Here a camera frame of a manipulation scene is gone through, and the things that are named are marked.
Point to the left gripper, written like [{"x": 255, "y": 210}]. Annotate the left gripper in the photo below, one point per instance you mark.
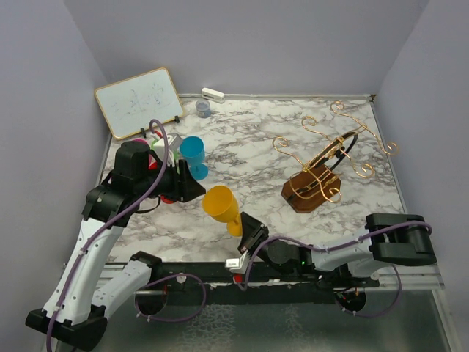
[{"x": 185, "y": 185}]

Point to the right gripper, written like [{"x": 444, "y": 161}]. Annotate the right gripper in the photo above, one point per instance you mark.
[{"x": 253, "y": 231}]

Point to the red wine glass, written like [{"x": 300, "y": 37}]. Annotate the red wine glass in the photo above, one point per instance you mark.
[{"x": 166, "y": 201}]

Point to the yellow wine glass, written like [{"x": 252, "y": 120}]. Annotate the yellow wine glass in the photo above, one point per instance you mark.
[{"x": 220, "y": 203}]

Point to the blue wine glass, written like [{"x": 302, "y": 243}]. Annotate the blue wine glass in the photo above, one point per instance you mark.
[{"x": 193, "y": 151}]

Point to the magenta wine glass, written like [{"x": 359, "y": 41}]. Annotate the magenta wine glass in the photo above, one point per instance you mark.
[{"x": 152, "y": 157}]

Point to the green wine glass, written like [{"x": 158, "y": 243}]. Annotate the green wine glass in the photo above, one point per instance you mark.
[{"x": 174, "y": 143}]

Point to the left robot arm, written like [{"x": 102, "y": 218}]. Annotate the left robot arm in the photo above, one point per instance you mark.
[{"x": 77, "y": 313}]

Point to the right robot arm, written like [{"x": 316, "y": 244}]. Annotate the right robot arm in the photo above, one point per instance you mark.
[{"x": 386, "y": 239}]

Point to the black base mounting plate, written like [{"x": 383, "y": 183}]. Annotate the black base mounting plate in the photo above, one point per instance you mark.
[{"x": 181, "y": 284}]

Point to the white whiteboard eraser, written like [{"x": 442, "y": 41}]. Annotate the white whiteboard eraser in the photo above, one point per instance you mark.
[{"x": 213, "y": 95}]

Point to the gold wire wine glass rack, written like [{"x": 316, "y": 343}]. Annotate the gold wire wine glass rack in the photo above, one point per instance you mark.
[{"x": 317, "y": 182}]

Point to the small whiteboard with wooden frame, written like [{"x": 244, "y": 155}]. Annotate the small whiteboard with wooden frame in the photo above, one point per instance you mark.
[{"x": 128, "y": 105}]

